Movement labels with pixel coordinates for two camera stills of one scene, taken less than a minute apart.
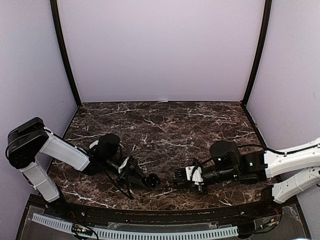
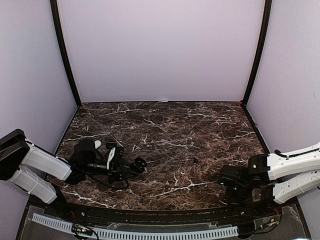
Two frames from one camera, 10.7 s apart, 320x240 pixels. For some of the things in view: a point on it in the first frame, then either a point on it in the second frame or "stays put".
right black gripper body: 228,174 -> 241,194
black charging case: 153,180 -> 140,163
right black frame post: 259,51 stays put
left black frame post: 54,9 stays put
